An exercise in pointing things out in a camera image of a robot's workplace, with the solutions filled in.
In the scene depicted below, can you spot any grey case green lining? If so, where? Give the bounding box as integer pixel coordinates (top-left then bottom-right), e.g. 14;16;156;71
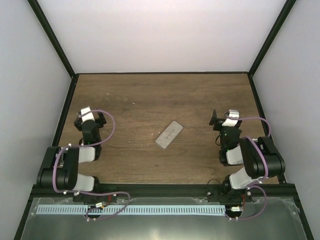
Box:
155;121;184;150

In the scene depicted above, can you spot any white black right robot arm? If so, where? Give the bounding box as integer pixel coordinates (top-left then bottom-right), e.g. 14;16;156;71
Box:
209;109;286;202

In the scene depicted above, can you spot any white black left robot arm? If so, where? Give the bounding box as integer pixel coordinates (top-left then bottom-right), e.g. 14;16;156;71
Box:
36;108;107;202

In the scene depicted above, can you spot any grey metal front panel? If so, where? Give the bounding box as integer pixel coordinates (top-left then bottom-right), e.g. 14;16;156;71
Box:
21;197;307;240

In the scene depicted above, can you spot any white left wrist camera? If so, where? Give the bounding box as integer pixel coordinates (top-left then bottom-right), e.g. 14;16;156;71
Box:
80;106;95;122

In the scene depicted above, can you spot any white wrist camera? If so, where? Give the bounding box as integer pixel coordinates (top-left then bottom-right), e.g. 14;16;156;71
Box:
222;109;240;127
80;106;95;122

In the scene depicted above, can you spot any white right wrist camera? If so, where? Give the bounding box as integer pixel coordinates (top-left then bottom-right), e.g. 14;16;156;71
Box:
222;109;240;127

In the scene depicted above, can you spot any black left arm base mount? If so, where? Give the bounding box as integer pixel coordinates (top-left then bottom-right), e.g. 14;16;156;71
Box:
72;184;118;205

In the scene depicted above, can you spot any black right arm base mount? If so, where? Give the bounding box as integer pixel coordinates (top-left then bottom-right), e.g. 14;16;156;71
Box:
205;184;252;204

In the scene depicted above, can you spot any black aluminium frame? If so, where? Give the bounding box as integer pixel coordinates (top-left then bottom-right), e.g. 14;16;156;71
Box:
12;0;316;240

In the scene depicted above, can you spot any light blue slotted cable duct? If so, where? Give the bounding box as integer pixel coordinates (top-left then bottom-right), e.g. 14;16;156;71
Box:
35;204;226;216

